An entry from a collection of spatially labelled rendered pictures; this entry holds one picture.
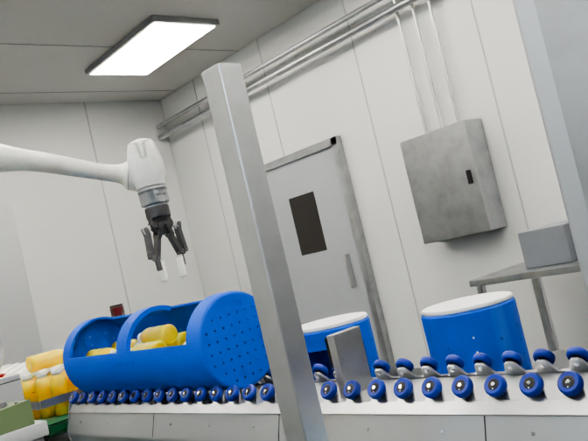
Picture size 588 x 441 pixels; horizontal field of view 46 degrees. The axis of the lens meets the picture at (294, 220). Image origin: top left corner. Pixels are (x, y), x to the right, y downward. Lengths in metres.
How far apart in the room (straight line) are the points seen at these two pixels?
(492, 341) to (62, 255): 5.79
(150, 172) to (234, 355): 0.60
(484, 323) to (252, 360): 0.67
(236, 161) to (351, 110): 4.69
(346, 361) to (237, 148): 0.64
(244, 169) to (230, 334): 0.77
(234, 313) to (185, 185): 6.07
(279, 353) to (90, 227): 6.24
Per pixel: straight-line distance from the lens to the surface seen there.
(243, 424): 1.95
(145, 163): 2.16
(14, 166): 2.25
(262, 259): 1.38
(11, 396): 2.85
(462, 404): 1.47
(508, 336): 2.11
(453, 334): 2.08
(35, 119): 7.62
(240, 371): 2.07
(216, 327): 2.02
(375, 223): 5.98
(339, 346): 1.73
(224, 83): 1.42
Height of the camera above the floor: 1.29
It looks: 3 degrees up
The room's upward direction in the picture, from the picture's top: 13 degrees counter-clockwise
